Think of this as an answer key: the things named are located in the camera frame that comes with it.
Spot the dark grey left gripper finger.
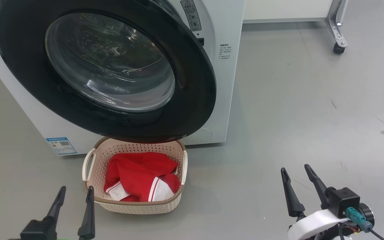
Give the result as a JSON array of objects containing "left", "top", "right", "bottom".
[
  {"left": 77, "top": 186, "right": 96, "bottom": 240},
  {"left": 46, "top": 186, "right": 67, "bottom": 222}
]

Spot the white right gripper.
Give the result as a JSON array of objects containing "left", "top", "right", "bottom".
[{"left": 280, "top": 164, "right": 349, "bottom": 240}]

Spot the red and white garment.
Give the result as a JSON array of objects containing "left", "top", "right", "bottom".
[{"left": 104, "top": 152, "right": 181, "bottom": 202}]

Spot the black round glass washer door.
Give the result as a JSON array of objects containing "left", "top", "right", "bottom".
[{"left": 0, "top": 0, "right": 217, "bottom": 144}]

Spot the cream perforated laundry basket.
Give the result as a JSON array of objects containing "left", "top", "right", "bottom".
[{"left": 82, "top": 137, "right": 188, "bottom": 214}]

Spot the white front-load washing machine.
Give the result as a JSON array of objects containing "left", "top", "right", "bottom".
[{"left": 0, "top": 0, "right": 246, "bottom": 156}]

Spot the blue energy label sticker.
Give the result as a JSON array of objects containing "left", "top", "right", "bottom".
[{"left": 45, "top": 137, "right": 78, "bottom": 156}]

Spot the round white filter cover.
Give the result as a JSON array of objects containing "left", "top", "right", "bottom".
[{"left": 182, "top": 128, "right": 212, "bottom": 139}]

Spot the printed text notice sticker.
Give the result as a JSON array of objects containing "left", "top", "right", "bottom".
[{"left": 219, "top": 43, "right": 232, "bottom": 60}]

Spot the white board panel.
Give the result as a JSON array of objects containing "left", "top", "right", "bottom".
[{"left": 242, "top": 0, "right": 333, "bottom": 24}]

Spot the grey warning label sticker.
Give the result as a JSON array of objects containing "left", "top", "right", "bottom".
[{"left": 180, "top": 0, "right": 202, "bottom": 32}]

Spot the metal frame leg with caster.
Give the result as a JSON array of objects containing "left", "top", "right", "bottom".
[{"left": 325, "top": 0, "right": 348, "bottom": 55}]

